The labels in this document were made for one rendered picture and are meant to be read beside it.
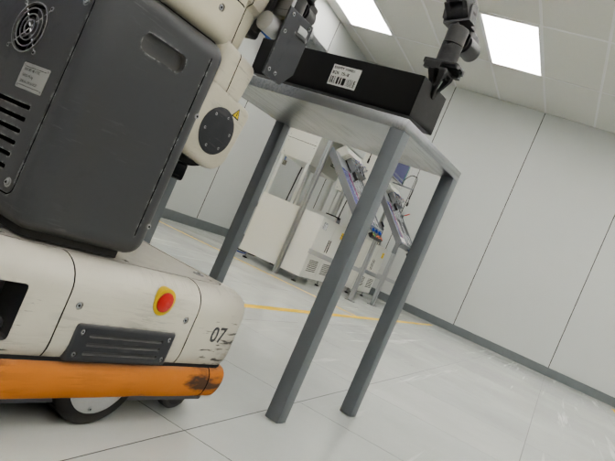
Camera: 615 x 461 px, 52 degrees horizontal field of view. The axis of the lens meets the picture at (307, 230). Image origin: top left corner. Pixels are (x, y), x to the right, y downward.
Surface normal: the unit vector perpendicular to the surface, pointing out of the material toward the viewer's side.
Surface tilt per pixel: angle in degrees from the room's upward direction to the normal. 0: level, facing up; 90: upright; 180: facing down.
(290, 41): 90
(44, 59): 90
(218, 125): 90
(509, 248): 90
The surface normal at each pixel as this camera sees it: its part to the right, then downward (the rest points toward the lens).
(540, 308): -0.36, -0.16
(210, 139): 0.78, 0.34
